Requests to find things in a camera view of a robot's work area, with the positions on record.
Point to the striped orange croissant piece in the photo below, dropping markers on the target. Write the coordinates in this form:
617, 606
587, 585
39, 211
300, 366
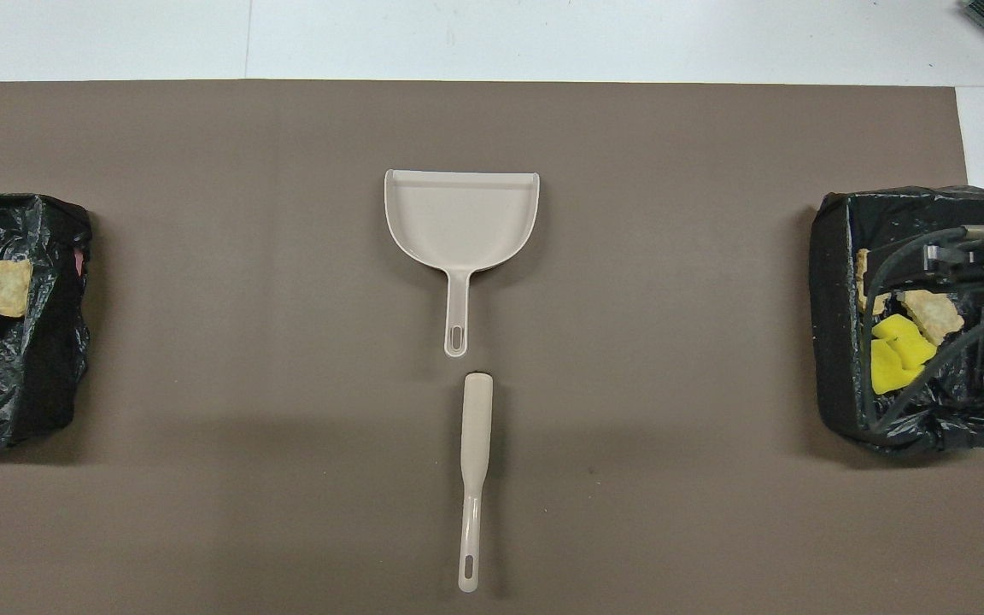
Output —
861, 273

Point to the beige plastic dustpan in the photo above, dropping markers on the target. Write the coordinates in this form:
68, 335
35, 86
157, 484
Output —
462, 218

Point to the pale round bread piece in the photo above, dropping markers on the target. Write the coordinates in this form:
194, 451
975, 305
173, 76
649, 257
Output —
9, 288

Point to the brown paper table mat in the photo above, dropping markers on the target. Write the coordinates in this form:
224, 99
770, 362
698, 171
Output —
492, 120

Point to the yellow sponge piece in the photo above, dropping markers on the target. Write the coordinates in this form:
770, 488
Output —
885, 376
906, 335

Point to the bin lined with black bag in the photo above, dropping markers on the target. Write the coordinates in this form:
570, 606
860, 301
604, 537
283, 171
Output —
834, 359
31, 384

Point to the pale greenish bread chunk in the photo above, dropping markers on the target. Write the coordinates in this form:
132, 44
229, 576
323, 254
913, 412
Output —
934, 314

